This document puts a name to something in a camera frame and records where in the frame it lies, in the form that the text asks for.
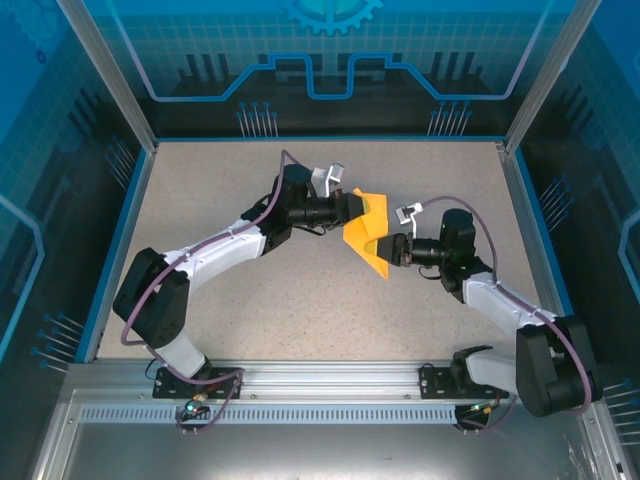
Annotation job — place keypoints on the aluminium mounting rail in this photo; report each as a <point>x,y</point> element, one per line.
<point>330,380</point>

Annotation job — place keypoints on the grey metal tray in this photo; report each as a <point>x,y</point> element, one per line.
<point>320,450</point>

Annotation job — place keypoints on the blue table edge frame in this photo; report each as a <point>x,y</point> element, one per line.
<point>117,250</point>

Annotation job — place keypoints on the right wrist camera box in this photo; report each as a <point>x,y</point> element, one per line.
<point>404,214</point>

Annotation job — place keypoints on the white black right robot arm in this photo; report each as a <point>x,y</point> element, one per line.
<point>555,370</point>

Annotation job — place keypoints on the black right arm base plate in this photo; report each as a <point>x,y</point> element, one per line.
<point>435,382</point>

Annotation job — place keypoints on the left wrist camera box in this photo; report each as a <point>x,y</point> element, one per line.
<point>332,172</point>

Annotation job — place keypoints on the aluminium side rail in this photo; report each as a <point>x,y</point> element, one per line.
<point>534,250</point>

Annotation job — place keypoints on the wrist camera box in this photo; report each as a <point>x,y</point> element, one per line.
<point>332,172</point>
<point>404,214</point>

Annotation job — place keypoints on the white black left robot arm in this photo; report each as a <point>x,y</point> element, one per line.
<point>150,305</point>

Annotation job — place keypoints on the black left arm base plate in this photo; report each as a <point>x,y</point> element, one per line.
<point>172,387</point>

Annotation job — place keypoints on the yellow paper sheet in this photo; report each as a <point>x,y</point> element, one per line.
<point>370,232</point>

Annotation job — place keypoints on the aluminium frame post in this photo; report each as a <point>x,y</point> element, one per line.
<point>547,75</point>
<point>114,75</point>

